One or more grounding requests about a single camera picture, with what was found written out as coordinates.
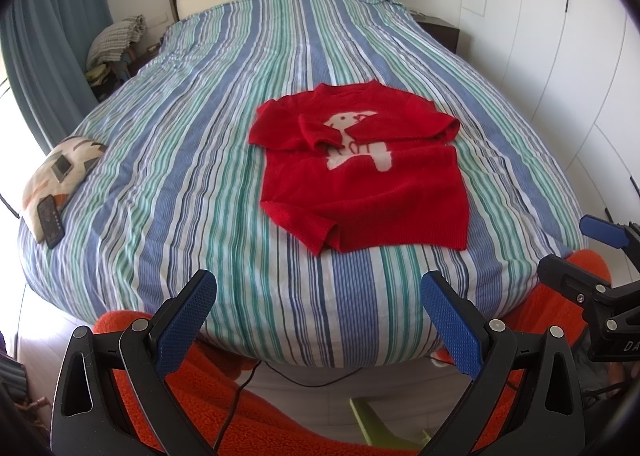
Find black remote control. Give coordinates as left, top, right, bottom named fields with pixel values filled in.
left=37, top=195, right=65, bottom=249

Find green plastic object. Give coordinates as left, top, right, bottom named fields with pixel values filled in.
left=348, top=398, right=432, bottom=450

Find patterned cushion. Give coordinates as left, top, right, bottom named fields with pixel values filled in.
left=22, top=135, right=107, bottom=243

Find red knit sweater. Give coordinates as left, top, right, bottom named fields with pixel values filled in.
left=248, top=80, right=470, bottom=255

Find pile of clothes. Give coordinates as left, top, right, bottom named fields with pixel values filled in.
left=85, top=14, right=148, bottom=87

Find dark wooden nightstand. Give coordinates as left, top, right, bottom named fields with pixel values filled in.
left=410, top=11, right=460, bottom=53

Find teal curtain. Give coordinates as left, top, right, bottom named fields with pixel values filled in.
left=1, top=0, right=113, bottom=152

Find orange fuzzy garment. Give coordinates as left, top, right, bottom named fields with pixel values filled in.
left=93, top=249, right=612, bottom=455

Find white wardrobe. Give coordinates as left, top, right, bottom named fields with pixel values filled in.
left=458, top=0, right=639, bottom=224

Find black cable on floor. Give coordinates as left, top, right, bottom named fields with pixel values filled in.
left=211, top=354, right=452, bottom=454

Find striped blue green bedspread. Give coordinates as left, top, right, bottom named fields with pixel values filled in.
left=20, top=0, right=586, bottom=368

